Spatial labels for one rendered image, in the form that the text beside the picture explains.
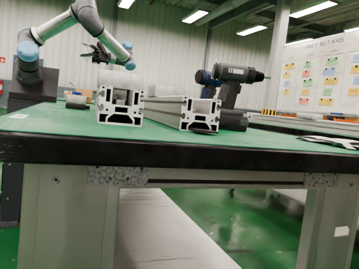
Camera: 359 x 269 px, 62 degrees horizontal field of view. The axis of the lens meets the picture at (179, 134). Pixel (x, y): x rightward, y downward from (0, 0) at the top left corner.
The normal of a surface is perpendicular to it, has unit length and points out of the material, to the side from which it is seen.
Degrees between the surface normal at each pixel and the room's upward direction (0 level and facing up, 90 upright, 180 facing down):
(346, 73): 90
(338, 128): 90
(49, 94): 46
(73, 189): 90
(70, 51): 90
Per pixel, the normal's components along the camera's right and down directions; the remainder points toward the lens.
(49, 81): 0.33, -0.60
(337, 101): -0.93, -0.07
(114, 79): 0.28, 0.11
